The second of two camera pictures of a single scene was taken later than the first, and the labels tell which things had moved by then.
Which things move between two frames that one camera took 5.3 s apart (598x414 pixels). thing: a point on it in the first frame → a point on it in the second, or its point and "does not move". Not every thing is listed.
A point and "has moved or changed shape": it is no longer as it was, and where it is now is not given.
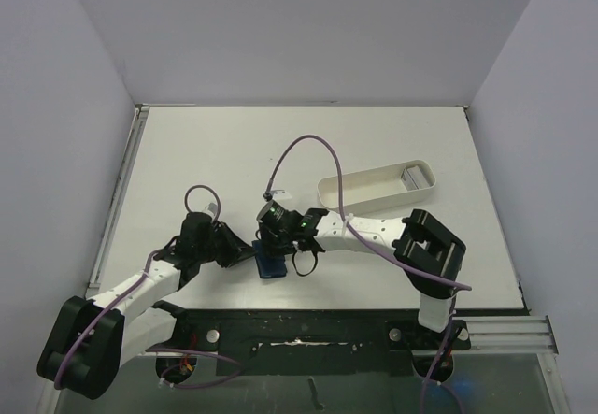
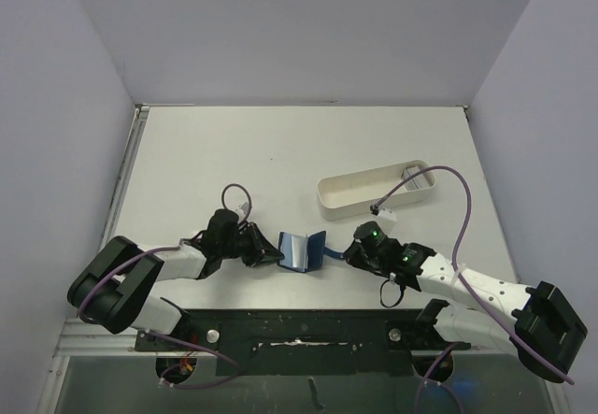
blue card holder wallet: [268, 265] has moved or changed shape
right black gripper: [270, 247] → [354, 253]
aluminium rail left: [118, 198] does not move
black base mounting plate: [312, 341] does not move
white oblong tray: [379, 185] does not move
